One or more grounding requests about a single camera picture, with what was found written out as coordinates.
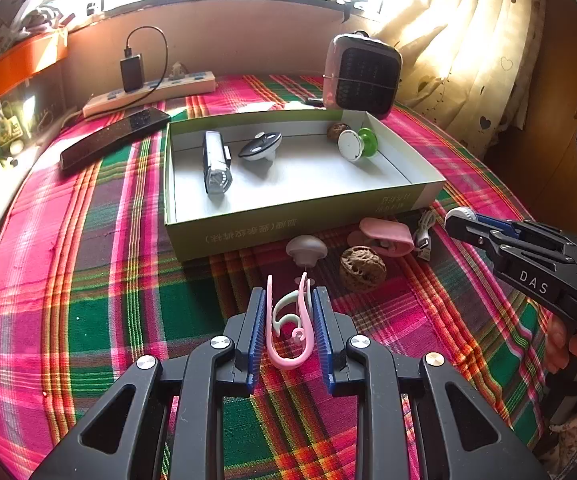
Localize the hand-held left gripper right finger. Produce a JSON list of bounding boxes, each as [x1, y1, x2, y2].
[[312, 286, 549, 480]]

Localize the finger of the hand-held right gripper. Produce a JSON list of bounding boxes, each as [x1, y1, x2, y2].
[[445, 214, 569, 273], [473, 214, 576, 252]]

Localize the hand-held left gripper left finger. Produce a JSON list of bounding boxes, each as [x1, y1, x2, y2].
[[31, 287, 266, 480]]

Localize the pink green clip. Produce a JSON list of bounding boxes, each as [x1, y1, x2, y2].
[[266, 272, 316, 372]]

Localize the white usb cable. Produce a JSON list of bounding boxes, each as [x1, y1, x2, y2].
[[413, 209, 439, 262]]

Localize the pink oblong case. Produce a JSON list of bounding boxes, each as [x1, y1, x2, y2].
[[347, 216, 415, 257]]

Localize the grey mushroom-shaped hook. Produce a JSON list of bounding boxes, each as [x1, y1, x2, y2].
[[286, 235, 327, 268]]

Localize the green white spool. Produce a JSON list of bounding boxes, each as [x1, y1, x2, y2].
[[337, 127, 380, 162]]

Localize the green white cardboard box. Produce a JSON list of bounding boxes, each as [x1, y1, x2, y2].
[[162, 107, 446, 263]]

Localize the black flashlight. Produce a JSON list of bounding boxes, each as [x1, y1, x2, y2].
[[202, 131, 233, 196]]

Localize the black oval disc metal buttons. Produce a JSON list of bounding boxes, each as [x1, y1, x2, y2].
[[238, 131, 283, 162]]

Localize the small desktop heater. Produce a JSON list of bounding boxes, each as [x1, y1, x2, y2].
[[322, 32, 403, 121]]

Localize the cream heart-print curtain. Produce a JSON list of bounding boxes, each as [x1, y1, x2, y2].
[[368, 0, 559, 136]]

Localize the black remote control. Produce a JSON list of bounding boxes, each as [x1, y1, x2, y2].
[[60, 107, 170, 173]]

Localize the black window hook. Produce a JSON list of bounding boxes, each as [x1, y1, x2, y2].
[[341, 0, 369, 23]]

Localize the white power strip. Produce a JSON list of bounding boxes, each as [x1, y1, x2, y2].
[[82, 71, 218, 120]]

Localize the black charger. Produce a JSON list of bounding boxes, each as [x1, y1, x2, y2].
[[120, 54, 144, 93]]

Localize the small labelled jar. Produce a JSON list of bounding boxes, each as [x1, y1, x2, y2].
[[0, 110, 26, 161]]

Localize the orange tray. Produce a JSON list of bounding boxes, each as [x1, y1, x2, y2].
[[0, 30, 69, 108]]

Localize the white plastic bag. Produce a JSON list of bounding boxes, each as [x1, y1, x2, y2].
[[11, 0, 74, 36]]

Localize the black charger cable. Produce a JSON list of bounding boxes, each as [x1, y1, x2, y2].
[[124, 26, 169, 106]]

